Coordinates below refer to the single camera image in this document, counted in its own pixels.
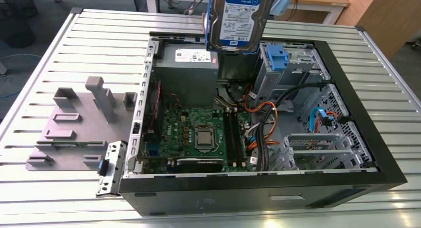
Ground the black cable bundle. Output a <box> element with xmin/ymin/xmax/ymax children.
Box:
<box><xmin>254</xmin><ymin>82</ymin><xmax>329</xmax><ymax>171</ymax></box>

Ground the green RAM stick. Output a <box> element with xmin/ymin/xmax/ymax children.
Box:
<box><xmin>37</xmin><ymin>140</ymin><xmax>107</xmax><ymax>148</ymax></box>

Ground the orange wire with black plug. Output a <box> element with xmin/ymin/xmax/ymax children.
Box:
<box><xmin>321</xmin><ymin>111</ymin><xmax>352</xmax><ymax>127</ymax></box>

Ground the blue drive latch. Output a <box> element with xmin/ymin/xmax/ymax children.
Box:
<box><xmin>265</xmin><ymin>44</ymin><xmax>290</xmax><ymax>72</ymax></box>

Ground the green motherboard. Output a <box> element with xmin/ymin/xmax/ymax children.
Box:
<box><xmin>141</xmin><ymin>107</ymin><xmax>256</xmax><ymax>175</ymax></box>

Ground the black office chair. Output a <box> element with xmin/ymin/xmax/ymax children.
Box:
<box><xmin>0</xmin><ymin>0</ymin><xmax>37</xmax><ymax>48</ymax></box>

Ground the silver CPU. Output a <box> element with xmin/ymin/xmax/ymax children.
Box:
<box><xmin>196</xmin><ymin>131</ymin><xmax>213</xmax><ymax>147</ymax></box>

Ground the blue data wire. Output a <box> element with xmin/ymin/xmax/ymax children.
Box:
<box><xmin>309</xmin><ymin>106</ymin><xmax>329</xmax><ymax>135</ymax></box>

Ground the silver drive cage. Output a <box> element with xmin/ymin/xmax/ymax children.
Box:
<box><xmin>253</xmin><ymin>42</ymin><xmax>332</xmax><ymax>110</ymax></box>

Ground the silver expansion slot bracket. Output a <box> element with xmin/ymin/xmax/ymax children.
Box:
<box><xmin>95</xmin><ymin>140</ymin><xmax>128</xmax><ymax>198</ymax></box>

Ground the grey power supply unit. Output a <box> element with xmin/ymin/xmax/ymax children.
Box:
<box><xmin>153</xmin><ymin>43</ymin><xmax>220</xmax><ymax>110</ymax></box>

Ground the orange wire bundle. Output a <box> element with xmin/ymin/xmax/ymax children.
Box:
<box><xmin>244</xmin><ymin>82</ymin><xmax>280</xmax><ymax>152</ymax></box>

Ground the wooden cabinet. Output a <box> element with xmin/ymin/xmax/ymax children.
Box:
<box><xmin>357</xmin><ymin>0</ymin><xmax>421</xmax><ymax>58</ymax></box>

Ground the hard disk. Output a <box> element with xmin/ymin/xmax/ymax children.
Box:
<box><xmin>204</xmin><ymin>0</ymin><xmax>273</xmax><ymax>55</ymax></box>

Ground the wooden desk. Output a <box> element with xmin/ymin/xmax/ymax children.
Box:
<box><xmin>292</xmin><ymin>0</ymin><xmax>352</xmax><ymax>25</ymax></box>

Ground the black graphics card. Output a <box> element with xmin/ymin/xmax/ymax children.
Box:
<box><xmin>166</xmin><ymin>156</ymin><xmax>228</xmax><ymax>175</ymax></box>

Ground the CPU socket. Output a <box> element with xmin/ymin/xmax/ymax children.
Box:
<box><xmin>192</xmin><ymin>123</ymin><xmax>217</xmax><ymax>154</ymax></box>

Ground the black open PC case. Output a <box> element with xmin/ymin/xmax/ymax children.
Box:
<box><xmin>119</xmin><ymin>31</ymin><xmax>408</xmax><ymax>217</ymax></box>

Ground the silver disk bay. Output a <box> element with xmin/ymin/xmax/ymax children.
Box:
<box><xmin>282</xmin><ymin>133</ymin><xmax>376</xmax><ymax>171</ymax></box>

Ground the black RAM slot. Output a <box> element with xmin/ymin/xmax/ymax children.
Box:
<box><xmin>230</xmin><ymin>107</ymin><xmax>248</xmax><ymax>168</ymax></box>
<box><xmin>222</xmin><ymin>107</ymin><xmax>238</xmax><ymax>168</ymax></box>

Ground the grey parts rack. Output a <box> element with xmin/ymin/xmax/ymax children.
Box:
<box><xmin>25</xmin><ymin>76</ymin><xmax>139</xmax><ymax>172</ymax></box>

